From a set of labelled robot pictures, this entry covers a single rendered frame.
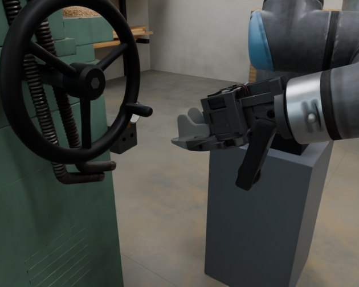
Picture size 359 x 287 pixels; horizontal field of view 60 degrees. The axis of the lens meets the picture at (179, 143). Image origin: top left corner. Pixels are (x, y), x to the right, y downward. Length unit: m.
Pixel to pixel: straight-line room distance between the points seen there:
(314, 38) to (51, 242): 0.72
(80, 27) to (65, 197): 0.41
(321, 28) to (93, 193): 0.68
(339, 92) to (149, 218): 1.24
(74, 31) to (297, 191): 0.69
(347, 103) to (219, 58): 3.79
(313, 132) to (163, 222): 1.16
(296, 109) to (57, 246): 0.68
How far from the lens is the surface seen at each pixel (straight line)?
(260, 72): 0.93
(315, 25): 0.50
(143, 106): 0.60
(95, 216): 0.95
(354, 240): 1.60
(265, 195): 0.95
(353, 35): 0.50
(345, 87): 0.40
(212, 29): 4.17
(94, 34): 0.82
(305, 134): 0.42
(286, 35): 0.50
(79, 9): 0.84
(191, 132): 0.50
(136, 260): 1.33
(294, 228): 0.98
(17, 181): 0.75
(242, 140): 0.46
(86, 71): 0.54
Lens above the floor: 0.93
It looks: 24 degrees down
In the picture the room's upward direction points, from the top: straight up
